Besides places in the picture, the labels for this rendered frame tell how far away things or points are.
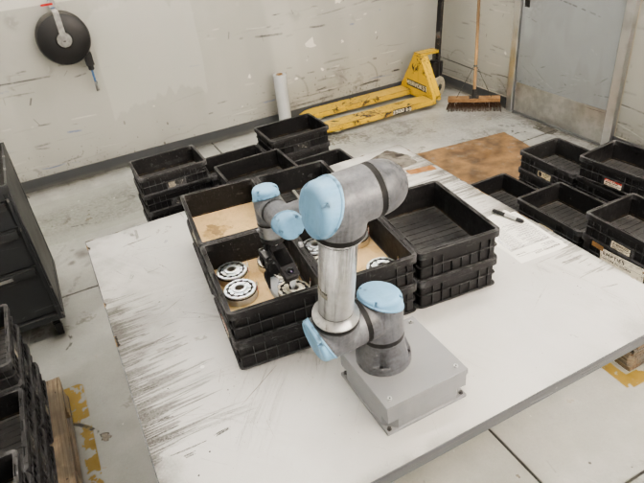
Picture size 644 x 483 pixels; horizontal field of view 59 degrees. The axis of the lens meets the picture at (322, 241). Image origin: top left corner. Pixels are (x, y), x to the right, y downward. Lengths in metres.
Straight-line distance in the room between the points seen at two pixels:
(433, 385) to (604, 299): 0.74
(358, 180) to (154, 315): 1.16
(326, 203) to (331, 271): 0.20
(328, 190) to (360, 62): 4.62
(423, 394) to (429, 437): 0.11
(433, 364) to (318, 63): 4.17
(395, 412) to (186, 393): 0.62
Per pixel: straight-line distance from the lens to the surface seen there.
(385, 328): 1.44
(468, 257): 1.88
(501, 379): 1.71
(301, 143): 3.58
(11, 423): 2.41
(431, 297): 1.89
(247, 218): 2.23
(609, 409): 2.67
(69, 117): 4.94
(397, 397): 1.50
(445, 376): 1.55
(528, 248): 2.22
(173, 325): 2.00
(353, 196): 1.08
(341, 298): 1.27
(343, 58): 5.55
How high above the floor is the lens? 1.93
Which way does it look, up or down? 33 degrees down
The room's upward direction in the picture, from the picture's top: 6 degrees counter-clockwise
